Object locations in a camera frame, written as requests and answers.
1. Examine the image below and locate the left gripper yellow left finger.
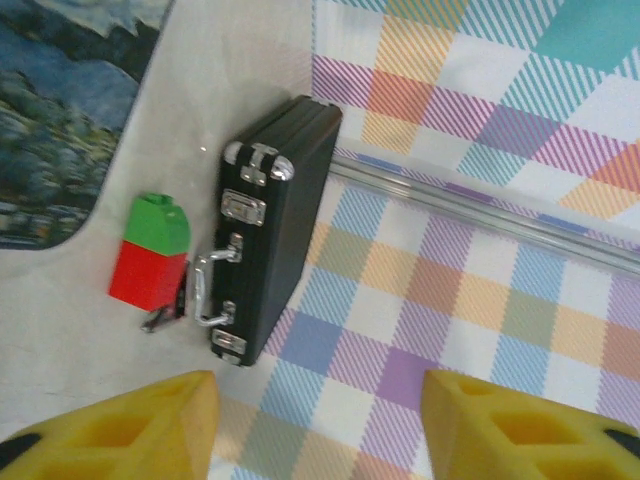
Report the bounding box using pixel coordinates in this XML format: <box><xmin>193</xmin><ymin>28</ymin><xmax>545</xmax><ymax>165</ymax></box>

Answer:
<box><xmin>0</xmin><ymin>369</ymin><xmax>221</xmax><ymax>480</ymax></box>

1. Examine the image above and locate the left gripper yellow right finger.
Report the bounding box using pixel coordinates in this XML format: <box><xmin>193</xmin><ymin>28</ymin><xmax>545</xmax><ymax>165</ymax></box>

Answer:
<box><xmin>422</xmin><ymin>368</ymin><xmax>640</xmax><ymax>480</ymax></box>

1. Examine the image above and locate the red toy block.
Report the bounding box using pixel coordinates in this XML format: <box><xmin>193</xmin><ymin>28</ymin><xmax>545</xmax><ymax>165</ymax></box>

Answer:
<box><xmin>108</xmin><ymin>239</ymin><xmax>189</xmax><ymax>312</ymax></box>

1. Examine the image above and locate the green toy block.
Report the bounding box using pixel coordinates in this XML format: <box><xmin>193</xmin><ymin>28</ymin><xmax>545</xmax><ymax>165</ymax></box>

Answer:
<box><xmin>124</xmin><ymin>192</ymin><xmax>194</xmax><ymax>257</ymax></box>

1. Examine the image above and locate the black briefcase with metal trim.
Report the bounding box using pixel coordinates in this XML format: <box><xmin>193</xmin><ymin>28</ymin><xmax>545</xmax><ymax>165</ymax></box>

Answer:
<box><xmin>207</xmin><ymin>93</ymin><xmax>345</xmax><ymax>369</ymax></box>

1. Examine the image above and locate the aluminium corner post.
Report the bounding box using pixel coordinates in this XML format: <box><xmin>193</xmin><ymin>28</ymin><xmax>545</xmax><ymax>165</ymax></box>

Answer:
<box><xmin>329</xmin><ymin>149</ymin><xmax>640</xmax><ymax>276</ymax></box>

